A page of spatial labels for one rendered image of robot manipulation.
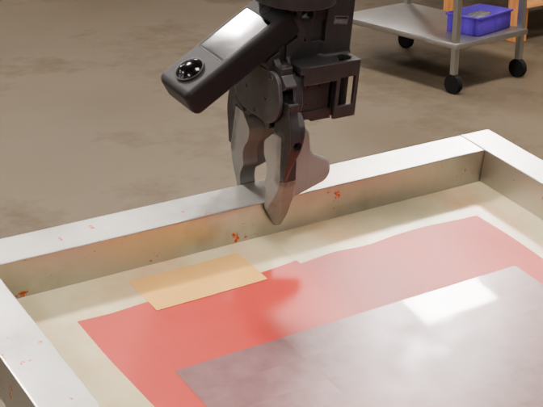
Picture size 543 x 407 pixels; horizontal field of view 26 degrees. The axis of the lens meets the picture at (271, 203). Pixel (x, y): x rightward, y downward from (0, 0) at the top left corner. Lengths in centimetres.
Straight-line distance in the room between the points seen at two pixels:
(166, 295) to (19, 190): 339
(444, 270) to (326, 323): 14
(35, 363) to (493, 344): 36
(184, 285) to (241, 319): 6
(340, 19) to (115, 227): 26
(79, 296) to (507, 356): 34
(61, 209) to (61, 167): 44
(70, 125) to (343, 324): 414
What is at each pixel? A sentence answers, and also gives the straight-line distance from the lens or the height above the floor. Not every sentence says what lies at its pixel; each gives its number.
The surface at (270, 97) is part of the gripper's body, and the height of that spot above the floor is 123.
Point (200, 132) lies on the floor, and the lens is 489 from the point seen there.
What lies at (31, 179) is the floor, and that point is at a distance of 443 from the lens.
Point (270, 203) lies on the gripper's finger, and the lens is 102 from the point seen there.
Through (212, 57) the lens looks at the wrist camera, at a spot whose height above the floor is 127.
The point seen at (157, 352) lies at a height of 108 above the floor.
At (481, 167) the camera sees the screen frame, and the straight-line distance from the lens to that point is 119.
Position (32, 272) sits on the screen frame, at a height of 112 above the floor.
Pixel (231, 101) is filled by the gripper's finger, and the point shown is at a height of 121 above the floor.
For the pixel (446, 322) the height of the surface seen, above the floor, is 107.
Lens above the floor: 151
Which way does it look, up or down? 21 degrees down
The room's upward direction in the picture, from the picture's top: straight up
